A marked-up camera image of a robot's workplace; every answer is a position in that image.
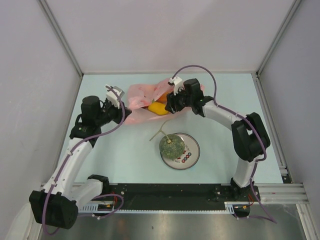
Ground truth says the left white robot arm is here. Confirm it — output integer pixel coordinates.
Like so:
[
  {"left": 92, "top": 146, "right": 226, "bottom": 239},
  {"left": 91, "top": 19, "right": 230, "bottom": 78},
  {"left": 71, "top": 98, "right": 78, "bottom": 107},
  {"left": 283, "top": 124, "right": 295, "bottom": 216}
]
[{"left": 29, "top": 94, "right": 130, "bottom": 232}]

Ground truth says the round printed plate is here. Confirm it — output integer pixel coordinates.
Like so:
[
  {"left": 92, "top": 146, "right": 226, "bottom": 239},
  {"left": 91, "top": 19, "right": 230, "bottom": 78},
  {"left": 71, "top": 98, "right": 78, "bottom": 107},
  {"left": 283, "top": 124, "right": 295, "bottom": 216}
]
[{"left": 160, "top": 132, "right": 201, "bottom": 170}]

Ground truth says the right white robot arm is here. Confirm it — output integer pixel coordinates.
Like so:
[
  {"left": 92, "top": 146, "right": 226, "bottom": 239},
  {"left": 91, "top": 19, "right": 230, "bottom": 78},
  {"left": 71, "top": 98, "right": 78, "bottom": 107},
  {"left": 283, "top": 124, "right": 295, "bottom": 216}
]
[{"left": 165, "top": 77, "right": 271, "bottom": 201}]

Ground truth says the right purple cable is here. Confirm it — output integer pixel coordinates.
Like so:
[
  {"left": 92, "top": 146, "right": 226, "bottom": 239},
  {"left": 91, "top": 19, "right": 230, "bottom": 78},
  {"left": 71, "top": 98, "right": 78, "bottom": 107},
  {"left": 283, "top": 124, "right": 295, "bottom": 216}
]
[{"left": 172, "top": 64, "right": 277, "bottom": 225}]

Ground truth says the orange fake peach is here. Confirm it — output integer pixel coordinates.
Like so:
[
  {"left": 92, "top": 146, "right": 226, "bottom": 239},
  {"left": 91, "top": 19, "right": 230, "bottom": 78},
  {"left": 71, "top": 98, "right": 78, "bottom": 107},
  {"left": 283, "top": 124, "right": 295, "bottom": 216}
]
[{"left": 156, "top": 94, "right": 167, "bottom": 103}]

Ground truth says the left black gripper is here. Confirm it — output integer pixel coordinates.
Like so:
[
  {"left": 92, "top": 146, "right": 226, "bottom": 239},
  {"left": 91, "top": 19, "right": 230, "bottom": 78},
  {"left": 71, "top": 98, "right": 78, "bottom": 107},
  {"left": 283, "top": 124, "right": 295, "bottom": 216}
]
[{"left": 95, "top": 98, "right": 132, "bottom": 127}]

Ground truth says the aluminium frame rail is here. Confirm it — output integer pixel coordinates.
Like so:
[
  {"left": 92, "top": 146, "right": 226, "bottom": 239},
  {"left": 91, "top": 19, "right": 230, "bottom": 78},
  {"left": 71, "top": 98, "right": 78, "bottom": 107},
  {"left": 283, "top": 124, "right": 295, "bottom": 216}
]
[{"left": 257, "top": 183, "right": 309, "bottom": 204}]

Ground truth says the white cable duct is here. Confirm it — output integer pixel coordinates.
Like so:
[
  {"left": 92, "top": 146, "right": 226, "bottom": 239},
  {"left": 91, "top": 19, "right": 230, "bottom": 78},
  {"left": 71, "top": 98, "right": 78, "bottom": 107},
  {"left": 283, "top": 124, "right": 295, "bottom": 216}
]
[{"left": 78, "top": 203, "right": 114, "bottom": 213}]

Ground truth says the yellow fake mango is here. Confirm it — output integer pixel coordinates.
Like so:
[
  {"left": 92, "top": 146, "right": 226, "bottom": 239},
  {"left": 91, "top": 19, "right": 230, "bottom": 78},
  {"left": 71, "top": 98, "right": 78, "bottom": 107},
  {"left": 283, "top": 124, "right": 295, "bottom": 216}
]
[{"left": 147, "top": 101, "right": 169, "bottom": 116}]

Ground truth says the green netted fake melon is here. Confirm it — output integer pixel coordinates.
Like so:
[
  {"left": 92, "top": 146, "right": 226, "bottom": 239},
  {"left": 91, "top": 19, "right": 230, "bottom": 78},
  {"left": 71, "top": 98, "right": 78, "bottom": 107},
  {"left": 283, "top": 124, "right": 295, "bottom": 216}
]
[{"left": 149, "top": 120, "right": 186, "bottom": 160}]

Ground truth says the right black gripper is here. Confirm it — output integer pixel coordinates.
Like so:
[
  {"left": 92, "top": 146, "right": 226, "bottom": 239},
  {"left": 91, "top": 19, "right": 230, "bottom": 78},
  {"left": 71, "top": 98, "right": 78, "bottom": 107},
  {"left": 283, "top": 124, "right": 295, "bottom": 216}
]
[{"left": 164, "top": 86, "right": 193, "bottom": 115}]

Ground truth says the pink plastic bag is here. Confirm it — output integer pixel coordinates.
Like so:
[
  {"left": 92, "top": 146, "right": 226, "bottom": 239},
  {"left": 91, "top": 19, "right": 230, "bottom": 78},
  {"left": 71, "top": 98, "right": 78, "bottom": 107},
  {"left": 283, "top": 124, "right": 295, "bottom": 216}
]
[{"left": 124, "top": 78, "right": 191, "bottom": 125}]

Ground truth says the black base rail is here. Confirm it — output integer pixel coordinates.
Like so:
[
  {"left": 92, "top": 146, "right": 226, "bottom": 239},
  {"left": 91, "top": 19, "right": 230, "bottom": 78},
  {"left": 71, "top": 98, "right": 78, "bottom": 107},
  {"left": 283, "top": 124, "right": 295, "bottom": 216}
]
[{"left": 109, "top": 183, "right": 260, "bottom": 211}]

